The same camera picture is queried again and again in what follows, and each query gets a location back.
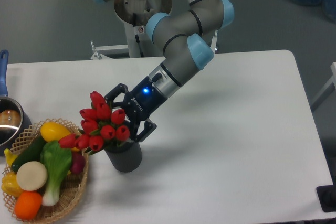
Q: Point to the yellow bell pepper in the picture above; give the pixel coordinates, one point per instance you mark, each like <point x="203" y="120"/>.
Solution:
<point x="10" y="185"/>

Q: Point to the red tulip bouquet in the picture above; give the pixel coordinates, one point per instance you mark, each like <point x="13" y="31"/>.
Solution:
<point x="102" y="127"/>

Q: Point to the black device at table edge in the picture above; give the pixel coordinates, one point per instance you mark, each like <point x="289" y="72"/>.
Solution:
<point x="326" y="195"/>

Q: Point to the purple red radish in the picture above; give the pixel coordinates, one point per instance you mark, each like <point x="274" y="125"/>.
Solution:
<point x="78" y="163"/>

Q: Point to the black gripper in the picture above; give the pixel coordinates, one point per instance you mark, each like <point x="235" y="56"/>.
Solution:
<point x="138" y="105"/>

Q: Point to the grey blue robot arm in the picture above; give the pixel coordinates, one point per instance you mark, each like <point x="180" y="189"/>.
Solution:
<point x="180" y="40"/>

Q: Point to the yellow squash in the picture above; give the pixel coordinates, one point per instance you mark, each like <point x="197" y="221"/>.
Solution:
<point x="52" y="131"/>

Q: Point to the orange fruit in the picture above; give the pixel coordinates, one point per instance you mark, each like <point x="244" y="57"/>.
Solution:
<point x="28" y="205"/>

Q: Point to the dark grey ribbed vase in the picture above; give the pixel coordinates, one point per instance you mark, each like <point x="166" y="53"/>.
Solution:
<point x="126" y="158"/>

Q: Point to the green bok choy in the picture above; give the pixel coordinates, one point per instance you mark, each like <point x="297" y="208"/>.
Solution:
<point x="57" y="162"/>

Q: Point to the woven wicker basket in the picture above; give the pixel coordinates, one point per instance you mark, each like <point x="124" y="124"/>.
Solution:
<point x="71" y="188"/>

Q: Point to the green cucumber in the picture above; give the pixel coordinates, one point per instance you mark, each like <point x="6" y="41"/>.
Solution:
<point x="31" y="153"/>

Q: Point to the blue handled saucepan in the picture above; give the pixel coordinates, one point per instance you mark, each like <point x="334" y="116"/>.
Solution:
<point x="13" y="118"/>

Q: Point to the white frame at right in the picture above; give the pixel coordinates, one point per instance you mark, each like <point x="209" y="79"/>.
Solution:
<point x="327" y="89"/>

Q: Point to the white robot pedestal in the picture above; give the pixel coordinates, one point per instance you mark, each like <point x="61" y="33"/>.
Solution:
<point x="136" y="37"/>

